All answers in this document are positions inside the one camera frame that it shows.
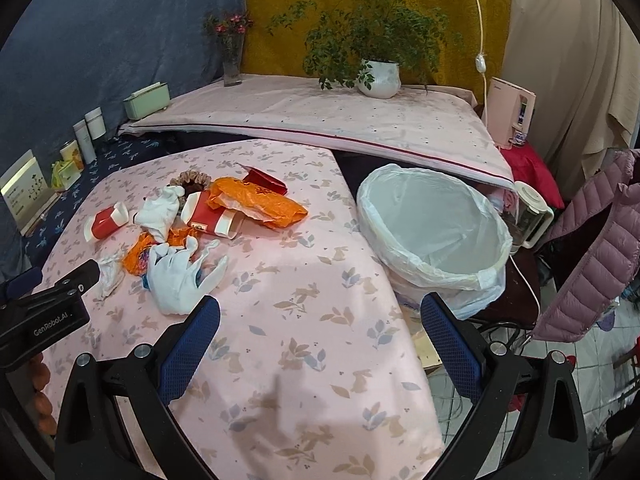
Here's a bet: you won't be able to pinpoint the white cotton glove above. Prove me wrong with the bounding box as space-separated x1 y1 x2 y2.
145 235 229 315
134 185 184 244

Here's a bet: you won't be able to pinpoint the white tissue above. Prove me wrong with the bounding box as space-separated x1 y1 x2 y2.
96 252 125 300

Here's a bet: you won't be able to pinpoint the orange snack wrapper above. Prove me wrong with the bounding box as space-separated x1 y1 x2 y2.
122 228 201 276

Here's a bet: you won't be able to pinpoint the small red white paper cup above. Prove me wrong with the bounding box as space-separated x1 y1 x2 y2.
84 202 129 243

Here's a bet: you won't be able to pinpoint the orange plastic bag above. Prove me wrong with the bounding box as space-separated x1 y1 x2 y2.
207 177 308 229

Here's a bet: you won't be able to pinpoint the dark red velvet scrunchie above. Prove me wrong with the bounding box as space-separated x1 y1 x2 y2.
169 170 212 196

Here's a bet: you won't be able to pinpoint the red paper envelope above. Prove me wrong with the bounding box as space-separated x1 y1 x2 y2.
241 165 288 196

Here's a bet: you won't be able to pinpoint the white lined trash bin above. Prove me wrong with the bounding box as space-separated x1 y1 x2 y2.
357 164 512 320

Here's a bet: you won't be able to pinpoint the person's left hand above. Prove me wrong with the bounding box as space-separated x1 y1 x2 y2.
28 353 58 437

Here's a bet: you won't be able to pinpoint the pink bunny print tablecloth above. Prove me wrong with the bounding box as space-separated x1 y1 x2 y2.
43 140 444 479

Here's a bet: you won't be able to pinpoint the green packet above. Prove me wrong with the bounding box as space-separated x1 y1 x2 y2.
51 160 81 192

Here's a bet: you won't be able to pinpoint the small yellow box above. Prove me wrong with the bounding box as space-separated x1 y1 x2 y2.
60 140 84 171

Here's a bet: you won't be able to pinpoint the pink puffer jacket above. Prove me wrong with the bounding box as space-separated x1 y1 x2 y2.
532 150 639 342

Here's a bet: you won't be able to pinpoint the navy floral cloth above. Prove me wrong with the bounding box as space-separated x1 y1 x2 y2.
22 131 166 269

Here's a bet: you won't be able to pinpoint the white cosmetic bottle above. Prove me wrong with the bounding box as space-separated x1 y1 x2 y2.
73 119 96 165

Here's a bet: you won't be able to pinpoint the white cosmetic jar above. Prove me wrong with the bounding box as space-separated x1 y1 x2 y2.
85 107 106 141

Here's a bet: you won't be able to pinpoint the pale pink dotted cloth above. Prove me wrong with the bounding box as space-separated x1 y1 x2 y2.
119 75 514 190

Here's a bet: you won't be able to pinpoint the mint green tissue box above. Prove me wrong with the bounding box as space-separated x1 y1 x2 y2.
124 81 170 122

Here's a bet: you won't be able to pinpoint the pink water dispenser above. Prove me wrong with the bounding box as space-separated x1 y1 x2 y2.
483 77 536 150

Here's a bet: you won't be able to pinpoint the blue hanging cloth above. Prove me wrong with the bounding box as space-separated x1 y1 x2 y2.
1 0 245 183

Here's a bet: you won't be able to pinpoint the glass vase red flowers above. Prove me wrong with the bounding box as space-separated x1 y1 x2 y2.
203 12 253 87

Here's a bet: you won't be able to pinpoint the green potted plant white pot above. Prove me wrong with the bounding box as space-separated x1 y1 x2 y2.
267 0 462 90

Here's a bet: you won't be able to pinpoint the beige hanging curtain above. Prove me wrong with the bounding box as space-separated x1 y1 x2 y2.
501 0 639 198

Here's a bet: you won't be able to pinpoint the mustard yellow hanging cloth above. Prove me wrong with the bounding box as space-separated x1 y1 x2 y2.
242 0 511 101

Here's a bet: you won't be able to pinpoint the white picture frame card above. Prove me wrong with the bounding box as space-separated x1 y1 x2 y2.
1 150 58 235

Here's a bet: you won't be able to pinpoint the white power cord with switch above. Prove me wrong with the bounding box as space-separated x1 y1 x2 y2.
466 0 490 126

